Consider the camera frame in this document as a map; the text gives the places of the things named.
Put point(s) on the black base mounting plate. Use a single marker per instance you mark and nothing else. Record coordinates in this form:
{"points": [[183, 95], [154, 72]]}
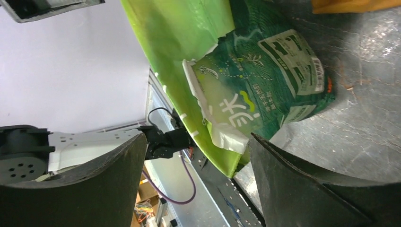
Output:
{"points": [[231, 200]]}

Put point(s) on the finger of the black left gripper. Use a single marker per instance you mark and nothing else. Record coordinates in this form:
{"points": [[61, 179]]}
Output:
{"points": [[24, 11]]}

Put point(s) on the green cat litter bag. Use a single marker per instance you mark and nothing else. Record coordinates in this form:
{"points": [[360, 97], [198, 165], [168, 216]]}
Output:
{"points": [[230, 68]]}

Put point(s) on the orange paper shopping bag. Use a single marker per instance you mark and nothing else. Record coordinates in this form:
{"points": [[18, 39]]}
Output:
{"points": [[351, 6]]}

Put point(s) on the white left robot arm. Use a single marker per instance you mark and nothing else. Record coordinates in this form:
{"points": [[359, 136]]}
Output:
{"points": [[73, 84]]}

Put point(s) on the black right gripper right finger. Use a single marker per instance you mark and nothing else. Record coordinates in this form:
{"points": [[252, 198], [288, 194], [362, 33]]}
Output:
{"points": [[296, 193]]}

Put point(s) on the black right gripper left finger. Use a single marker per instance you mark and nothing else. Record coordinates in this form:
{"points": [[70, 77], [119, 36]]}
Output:
{"points": [[98, 193]]}

